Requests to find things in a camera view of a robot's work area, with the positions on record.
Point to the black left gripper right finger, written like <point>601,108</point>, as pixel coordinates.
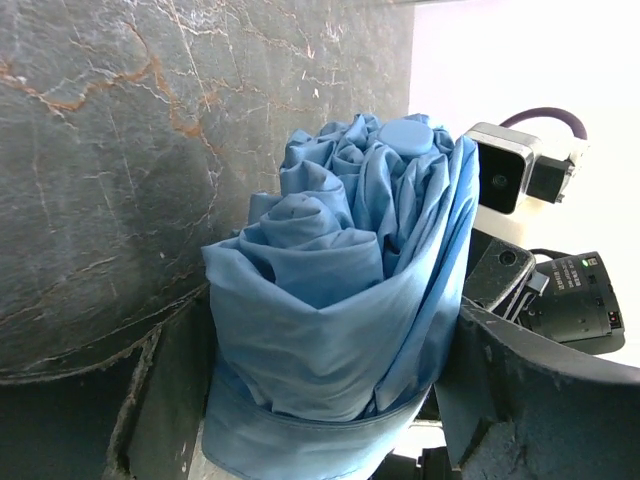
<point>516,405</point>

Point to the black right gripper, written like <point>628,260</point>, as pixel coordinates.
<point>502,278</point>

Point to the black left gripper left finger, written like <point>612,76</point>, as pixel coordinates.
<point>136,419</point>

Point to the light blue folding umbrella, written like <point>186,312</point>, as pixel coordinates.
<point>335,306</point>

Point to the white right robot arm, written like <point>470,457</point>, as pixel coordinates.
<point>566,298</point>

